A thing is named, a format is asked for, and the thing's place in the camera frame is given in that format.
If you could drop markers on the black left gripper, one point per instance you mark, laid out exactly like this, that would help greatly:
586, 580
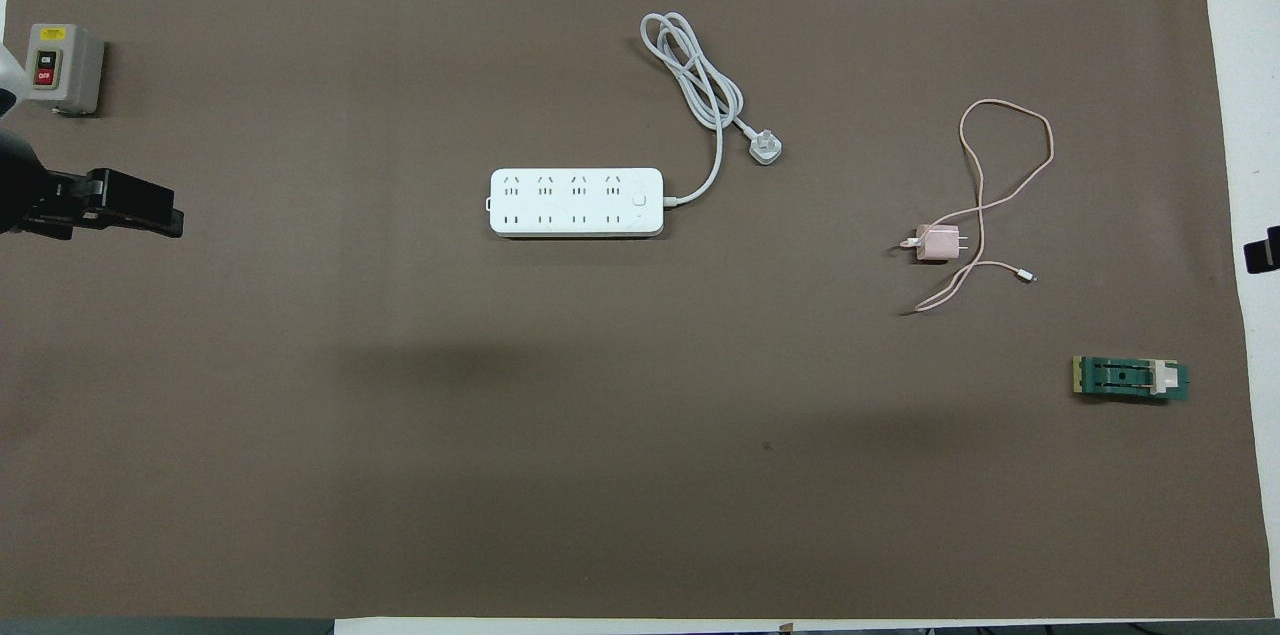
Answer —
30, 200

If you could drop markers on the pink charger adapter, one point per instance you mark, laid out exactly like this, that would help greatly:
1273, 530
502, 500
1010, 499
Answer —
938, 243

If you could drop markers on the green circuit board block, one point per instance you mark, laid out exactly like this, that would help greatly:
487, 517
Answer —
1120, 380

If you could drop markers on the brown table mat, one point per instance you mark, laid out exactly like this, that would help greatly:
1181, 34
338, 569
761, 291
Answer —
640, 475

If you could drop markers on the grey on-off switch box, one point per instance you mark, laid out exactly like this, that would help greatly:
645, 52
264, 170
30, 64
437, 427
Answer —
72, 65

